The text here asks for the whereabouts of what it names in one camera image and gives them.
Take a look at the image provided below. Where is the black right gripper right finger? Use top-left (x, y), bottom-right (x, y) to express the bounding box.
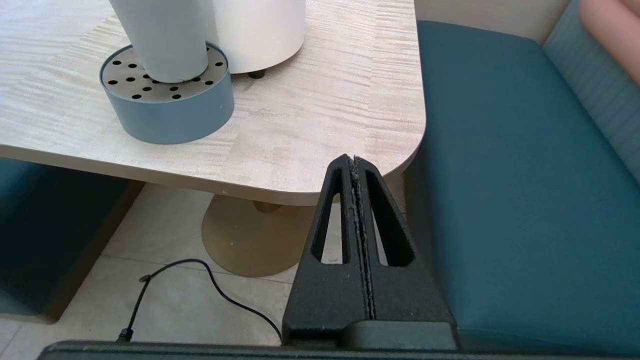
top-left (353, 155), bottom-right (459, 349)

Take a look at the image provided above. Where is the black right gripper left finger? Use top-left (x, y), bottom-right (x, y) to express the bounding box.
top-left (281, 153), bottom-right (376, 347)

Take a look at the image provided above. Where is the grey-blue plastic cup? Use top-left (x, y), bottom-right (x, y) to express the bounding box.
top-left (108, 0), bottom-right (219, 84)

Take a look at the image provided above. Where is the dark blue seat cushion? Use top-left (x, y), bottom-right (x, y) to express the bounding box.
top-left (0, 157), bottom-right (146, 323)
top-left (404, 20), bottom-right (640, 356)

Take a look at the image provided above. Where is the large round perforated drip tray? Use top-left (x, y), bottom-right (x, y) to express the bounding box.
top-left (99, 41), bottom-right (235, 145)

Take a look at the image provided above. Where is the grey-blue ribbed sofa backrest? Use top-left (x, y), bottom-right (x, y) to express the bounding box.
top-left (542, 0), bottom-right (640, 183)

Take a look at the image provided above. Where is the pink bolster cushion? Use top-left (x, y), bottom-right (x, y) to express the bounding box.
top-left (580, 0), bottom-right (640, 86)

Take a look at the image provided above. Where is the brown table pedestal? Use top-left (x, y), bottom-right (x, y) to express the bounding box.
top-left (201, 192), bottom-right (331, 278)

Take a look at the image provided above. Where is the black floor cable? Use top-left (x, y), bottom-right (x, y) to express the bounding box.
top-left (117, 258), bottom-right (283, 343)

